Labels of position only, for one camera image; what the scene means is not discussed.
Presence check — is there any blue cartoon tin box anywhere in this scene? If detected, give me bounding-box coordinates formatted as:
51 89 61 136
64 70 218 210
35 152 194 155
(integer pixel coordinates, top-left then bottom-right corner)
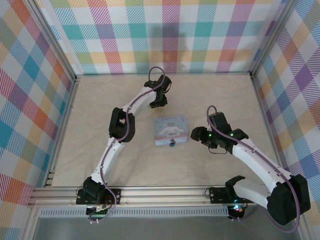
152 114 191 148

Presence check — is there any grey metal panel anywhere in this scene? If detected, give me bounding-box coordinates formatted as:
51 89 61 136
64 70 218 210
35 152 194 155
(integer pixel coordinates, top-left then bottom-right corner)
31 216 301 240

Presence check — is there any thin black cable loop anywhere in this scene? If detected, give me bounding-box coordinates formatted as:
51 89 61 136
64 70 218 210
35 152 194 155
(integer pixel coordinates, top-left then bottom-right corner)
208 145 228 155

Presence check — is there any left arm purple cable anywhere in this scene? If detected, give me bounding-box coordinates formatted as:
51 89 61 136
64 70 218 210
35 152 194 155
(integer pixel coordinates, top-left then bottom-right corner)
87 66 167 225

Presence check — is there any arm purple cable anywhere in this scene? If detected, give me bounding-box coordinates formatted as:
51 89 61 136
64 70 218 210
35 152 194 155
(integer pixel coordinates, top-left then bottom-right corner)
87 66 167 225
206 104 301 232

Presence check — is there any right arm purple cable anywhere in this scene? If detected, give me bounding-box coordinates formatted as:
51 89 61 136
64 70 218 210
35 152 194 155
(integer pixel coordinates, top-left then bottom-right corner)
206 104 301 232

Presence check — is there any aluminium floor rail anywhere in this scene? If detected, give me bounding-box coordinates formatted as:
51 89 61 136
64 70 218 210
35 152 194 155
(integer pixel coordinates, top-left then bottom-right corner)
249 73 288 176
44 76 81 188

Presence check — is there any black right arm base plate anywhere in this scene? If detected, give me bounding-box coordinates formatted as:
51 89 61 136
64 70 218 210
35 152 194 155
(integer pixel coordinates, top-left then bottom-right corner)
208 186 255 204

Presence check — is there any long aluminium mounting rail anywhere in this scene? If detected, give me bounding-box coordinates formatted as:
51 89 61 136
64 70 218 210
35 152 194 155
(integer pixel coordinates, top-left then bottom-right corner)
26 185 266 208

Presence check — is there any grey slotted cable duct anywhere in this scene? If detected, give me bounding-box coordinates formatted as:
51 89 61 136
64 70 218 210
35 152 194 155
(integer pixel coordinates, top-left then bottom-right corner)
39 208 230 218

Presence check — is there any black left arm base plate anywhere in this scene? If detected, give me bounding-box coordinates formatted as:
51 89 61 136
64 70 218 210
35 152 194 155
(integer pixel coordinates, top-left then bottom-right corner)
75 187 122 205

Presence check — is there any aluminium frame post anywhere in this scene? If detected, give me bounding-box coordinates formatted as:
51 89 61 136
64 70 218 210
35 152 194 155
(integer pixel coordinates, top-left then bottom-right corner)
249 0 297 77
24 0 78 82

